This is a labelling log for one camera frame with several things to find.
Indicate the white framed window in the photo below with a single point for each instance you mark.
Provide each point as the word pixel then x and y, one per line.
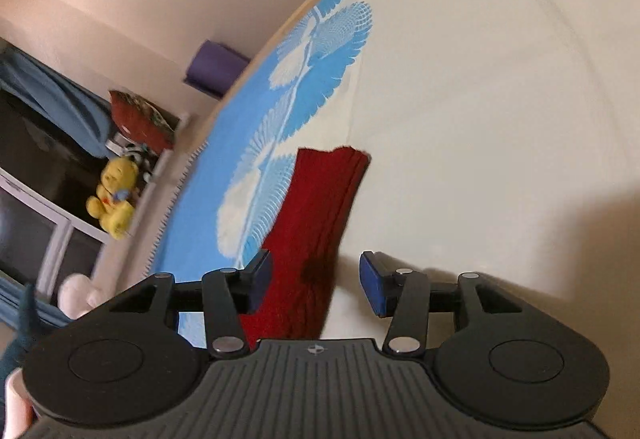
pixel 42 244

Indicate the yellow plush toy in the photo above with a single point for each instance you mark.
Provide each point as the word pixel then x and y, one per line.
pixel 111 205

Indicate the white plush toy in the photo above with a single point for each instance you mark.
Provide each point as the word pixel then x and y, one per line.
pixel 78 295

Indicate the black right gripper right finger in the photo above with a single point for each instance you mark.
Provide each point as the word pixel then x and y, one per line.
pixel 491 354

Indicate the red patterned cushion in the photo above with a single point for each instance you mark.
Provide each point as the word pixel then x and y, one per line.
pixel 141 122

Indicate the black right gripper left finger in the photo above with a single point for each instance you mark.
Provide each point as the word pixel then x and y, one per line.
pixel 144 351

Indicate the person's hand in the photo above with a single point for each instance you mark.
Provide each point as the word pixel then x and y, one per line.
pixel 19 414

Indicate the purple rolled mat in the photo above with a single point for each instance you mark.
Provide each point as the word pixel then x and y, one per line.
pixel 215 68

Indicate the dark red knit sweater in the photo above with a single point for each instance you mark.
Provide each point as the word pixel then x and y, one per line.
pixel 303 245

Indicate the blue white patterned bedsheet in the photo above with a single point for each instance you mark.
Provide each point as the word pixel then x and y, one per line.
pixel 503 137

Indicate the blue curtain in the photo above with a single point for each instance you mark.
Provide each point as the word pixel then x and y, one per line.
pixel 82 115

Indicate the dark teal garment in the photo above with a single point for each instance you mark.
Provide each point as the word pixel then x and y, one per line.
pixel 31 327

